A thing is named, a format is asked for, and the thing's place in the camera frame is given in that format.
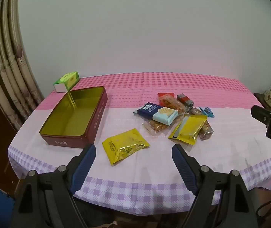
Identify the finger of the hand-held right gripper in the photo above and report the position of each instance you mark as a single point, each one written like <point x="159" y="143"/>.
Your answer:
<point x="261" y="115"/>

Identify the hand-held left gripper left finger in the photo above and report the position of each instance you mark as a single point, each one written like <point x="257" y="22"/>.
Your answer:
<point x="85" y="167"/>

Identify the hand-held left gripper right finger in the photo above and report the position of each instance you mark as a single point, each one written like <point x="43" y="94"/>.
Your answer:
<point x="185" y="169"/>

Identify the yellow packet with white strip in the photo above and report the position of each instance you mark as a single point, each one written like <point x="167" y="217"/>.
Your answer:
<point x="190" y="128"/>

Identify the yellow foil snack packet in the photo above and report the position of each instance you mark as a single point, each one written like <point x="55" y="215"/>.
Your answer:
<point x="123" y="147"/>

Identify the dark sesame bar packet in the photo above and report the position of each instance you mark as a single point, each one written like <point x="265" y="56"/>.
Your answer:
<point x="205" y="131"/>

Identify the clear fried twist packet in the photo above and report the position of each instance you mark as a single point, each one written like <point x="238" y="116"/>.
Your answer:
<point x="157" y="127"/>

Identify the small blue candy packet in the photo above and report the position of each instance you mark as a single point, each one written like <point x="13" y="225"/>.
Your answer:
<point x="206" y="111"/>

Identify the dark red tin box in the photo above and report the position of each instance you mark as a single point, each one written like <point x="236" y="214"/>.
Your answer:
<point x="73" y="114"/>

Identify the navy and blue cracker packet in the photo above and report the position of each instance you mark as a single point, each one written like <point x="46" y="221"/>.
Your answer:
<point x="154" y="114"/>

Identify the dark wooden side cabinet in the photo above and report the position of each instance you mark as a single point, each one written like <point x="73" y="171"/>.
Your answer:
<point x="259" y="97"/>

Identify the pink checked tablecloth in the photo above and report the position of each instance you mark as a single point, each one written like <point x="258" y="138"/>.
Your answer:
<point x="221" y="147"/>

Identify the small brown snack packet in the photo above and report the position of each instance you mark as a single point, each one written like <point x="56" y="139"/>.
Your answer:
<point x="195" y="111"/>

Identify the red-topped peanut packet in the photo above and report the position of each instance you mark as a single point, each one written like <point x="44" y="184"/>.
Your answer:
<point x="171" y="103"/>

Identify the small red snack packet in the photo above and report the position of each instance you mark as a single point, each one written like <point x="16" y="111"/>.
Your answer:
<point x="185" y="100"/>

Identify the green tissue box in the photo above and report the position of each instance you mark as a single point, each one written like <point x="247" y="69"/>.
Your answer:
<point x="66" y="80"/>

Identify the beige patterned curtain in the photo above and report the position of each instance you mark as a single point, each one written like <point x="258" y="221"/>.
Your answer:
<point x="4" y="64"/>

